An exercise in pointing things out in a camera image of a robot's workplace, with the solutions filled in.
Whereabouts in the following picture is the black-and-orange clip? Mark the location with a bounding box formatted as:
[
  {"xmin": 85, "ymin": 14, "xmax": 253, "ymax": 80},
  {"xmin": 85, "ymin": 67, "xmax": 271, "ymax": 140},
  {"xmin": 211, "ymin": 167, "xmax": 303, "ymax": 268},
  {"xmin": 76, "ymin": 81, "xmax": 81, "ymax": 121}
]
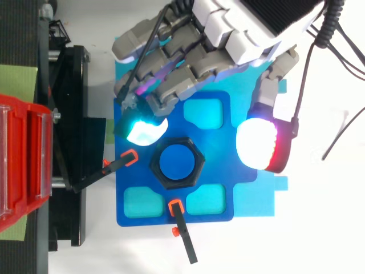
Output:
[
  {"xmin": 67, "ymin": 149, "xmax": 139, "ymax": 194},
  {"xmin": 168, "ymin": 200, "xmax": 198, "ymax": 265}
]

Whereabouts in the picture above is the red bin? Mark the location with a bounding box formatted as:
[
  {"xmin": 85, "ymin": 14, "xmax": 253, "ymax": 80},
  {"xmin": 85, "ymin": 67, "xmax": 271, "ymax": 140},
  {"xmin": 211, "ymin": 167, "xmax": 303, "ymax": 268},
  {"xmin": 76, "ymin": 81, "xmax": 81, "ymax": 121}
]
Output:
[{"xmin": 0, "ymin": 93, "xmax": 54, "ymax": 233}]

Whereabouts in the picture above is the thin black cable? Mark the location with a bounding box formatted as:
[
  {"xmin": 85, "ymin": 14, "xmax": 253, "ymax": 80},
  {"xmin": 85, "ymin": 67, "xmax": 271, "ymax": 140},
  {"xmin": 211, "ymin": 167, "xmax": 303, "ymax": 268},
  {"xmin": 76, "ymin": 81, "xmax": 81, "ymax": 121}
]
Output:
[
  {"xmin": 290, "ymin": 39, "xmax": 322, "ymax": 135},
  {"xmin": 119, "ymin": 5, "xmax": 172, "ymax": 101},
  {"xmin": 306, "ymin": 21, "xmax": 365, "ymax": 81},
  {"xmin": 321, "ymin": 107, "xmax": 365, "ymax": 161}
]

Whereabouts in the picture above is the turquoise plate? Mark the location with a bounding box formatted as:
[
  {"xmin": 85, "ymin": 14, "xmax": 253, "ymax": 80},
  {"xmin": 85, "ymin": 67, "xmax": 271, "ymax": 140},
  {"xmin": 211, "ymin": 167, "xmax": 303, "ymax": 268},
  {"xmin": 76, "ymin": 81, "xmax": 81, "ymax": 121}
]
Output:
[{"xmin": 113, "ymin": 36, "xmax": 289, "ymax": 218}]

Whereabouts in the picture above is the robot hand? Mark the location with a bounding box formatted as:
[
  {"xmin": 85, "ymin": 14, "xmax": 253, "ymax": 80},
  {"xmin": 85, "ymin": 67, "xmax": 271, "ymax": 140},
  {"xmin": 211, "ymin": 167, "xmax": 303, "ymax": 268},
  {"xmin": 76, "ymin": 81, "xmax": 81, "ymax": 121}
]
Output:
[{"xmin": 111, "ymin": 0, "xmax": 323, "ymax": 174}]

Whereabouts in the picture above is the large black nut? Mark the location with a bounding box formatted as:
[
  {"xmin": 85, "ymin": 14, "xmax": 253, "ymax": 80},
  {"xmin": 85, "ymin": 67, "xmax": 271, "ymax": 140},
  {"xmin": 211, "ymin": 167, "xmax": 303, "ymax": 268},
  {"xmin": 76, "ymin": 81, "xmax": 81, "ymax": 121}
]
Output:
[{"xmin": 149, "ymin": 136, "xmax": 206, "ymax": 191}]

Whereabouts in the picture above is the black coiled cable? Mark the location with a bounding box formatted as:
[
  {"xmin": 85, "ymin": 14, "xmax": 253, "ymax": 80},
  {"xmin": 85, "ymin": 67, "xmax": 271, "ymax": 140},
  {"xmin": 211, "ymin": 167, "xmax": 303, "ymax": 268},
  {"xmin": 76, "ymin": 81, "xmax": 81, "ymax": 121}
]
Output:
[{"xmin": 313, "ymin": 0, "xmax": 346, "ymax": 50}]

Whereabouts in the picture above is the blue plate with square hollows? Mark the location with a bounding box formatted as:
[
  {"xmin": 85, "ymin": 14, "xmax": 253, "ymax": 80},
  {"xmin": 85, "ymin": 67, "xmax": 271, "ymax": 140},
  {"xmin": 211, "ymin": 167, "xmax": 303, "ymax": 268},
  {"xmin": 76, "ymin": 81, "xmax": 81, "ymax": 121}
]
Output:
[{"xmin": 113, "ymin": 90, "xmax": 259, "ymax": 228}]

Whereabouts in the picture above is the black stand with green tape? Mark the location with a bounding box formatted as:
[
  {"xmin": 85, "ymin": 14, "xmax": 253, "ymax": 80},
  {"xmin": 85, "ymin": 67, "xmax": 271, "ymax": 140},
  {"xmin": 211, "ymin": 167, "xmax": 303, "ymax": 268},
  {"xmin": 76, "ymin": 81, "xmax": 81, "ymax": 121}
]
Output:
[{"xmin": 0, "ymin": 0, "xmax": 108, "ymax": 274}]

